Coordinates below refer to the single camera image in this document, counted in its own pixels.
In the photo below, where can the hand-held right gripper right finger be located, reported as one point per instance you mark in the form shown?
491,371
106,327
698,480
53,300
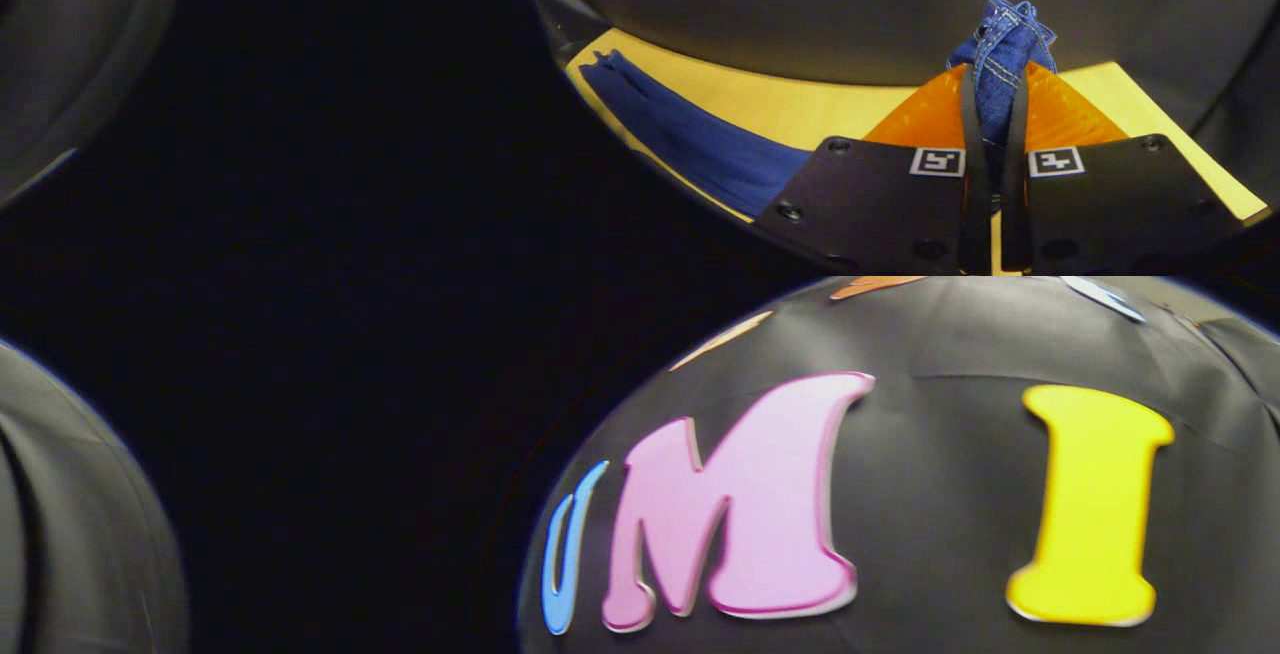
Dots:
1015,224

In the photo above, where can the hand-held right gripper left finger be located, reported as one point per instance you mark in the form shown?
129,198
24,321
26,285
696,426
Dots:
975,219

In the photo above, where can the blue denim jeans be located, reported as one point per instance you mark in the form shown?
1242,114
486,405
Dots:
690,144

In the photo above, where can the black backdrop cloth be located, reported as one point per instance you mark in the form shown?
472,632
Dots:
950,494

